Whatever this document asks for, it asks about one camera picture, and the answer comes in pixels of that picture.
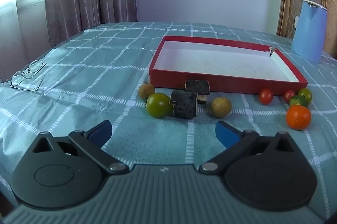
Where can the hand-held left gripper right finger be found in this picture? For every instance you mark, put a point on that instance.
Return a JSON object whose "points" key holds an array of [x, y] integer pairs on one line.
{"points": [[226, 133]]}

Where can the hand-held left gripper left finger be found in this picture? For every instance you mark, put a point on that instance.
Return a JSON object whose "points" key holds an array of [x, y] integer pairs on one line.
{"points": [[101, 132]]}

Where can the brown round fruit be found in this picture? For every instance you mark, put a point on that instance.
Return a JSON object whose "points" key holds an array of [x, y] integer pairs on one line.
{"points": [[221, 107], [146, 90]]}

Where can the dark sugarcane piece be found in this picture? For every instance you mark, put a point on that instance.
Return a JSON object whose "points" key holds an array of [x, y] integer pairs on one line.
{"points": [[183, 105], [197, 86]]}

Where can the red cherry tomato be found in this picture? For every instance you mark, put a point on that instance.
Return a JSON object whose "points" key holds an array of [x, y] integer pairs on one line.
{"points": [[266, 96], [288, 96]]}

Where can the large green tomato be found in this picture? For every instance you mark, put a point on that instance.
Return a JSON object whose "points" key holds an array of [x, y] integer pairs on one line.
{"points": [[158, 106]]}

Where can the orange tomato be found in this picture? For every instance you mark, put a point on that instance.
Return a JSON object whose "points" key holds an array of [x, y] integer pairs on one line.
{"points": [[298, 117]]}

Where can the red cardboard box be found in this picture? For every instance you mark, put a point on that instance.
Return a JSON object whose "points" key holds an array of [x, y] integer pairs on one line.
{"points": [[210, 60]]}

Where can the green mandarin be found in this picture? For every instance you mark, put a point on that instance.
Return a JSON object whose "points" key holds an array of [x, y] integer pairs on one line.
{"points": [[297, 101]]}

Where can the small green tomato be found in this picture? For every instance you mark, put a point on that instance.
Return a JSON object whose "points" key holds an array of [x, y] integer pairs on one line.
{"points": [[305, 93]]}

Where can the teal checked bedsheet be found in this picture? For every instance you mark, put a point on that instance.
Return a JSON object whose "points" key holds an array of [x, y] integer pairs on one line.
{"points": [[92, 68]]}

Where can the white sheer curtain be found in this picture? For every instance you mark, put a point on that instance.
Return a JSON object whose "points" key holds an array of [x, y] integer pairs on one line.
{"points": [[23, 29]]}

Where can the light blue kettle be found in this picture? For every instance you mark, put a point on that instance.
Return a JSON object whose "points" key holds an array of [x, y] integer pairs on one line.
{"points": [[309, 32]]}

